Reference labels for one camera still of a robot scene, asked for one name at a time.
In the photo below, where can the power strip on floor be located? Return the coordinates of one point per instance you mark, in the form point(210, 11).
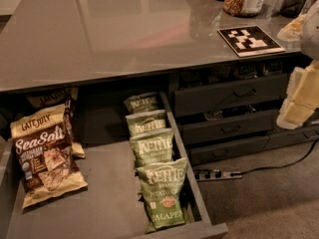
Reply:
point(214, 174)

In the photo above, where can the green kettle chip bag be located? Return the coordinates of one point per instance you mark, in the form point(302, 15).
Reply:
point(145, 122)
point(146, 102)
point(161, 184)
point(152, 147)

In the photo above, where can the brown Late July chip bag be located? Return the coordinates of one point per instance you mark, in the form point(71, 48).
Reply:
point(42, 146)

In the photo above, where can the black white fiducial marker tile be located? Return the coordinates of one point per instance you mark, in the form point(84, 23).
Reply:
point(249, 41)

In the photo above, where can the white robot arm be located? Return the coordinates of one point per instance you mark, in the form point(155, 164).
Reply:
point(305, 29)

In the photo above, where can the rear green Kettle chip bag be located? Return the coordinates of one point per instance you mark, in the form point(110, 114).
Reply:
point(146, 102)

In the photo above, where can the front green Kettle chip bag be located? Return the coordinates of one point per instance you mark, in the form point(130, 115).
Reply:
point(161, 184)

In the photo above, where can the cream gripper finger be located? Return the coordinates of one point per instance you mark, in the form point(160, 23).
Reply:
point(302, 98)

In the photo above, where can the grey middle right drawer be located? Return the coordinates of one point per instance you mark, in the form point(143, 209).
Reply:
point(200, 132)

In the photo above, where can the grey upper right drawer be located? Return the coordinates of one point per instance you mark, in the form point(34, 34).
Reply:
point(201, 99)

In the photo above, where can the dark snack bags in drawer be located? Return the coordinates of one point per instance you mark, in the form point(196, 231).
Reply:
point(229, 72)

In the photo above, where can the open grey top drawer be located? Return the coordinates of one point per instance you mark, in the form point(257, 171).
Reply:
point(109, 207)

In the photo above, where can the grey lower right drawer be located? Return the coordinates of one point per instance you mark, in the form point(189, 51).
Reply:
point(230, 149)

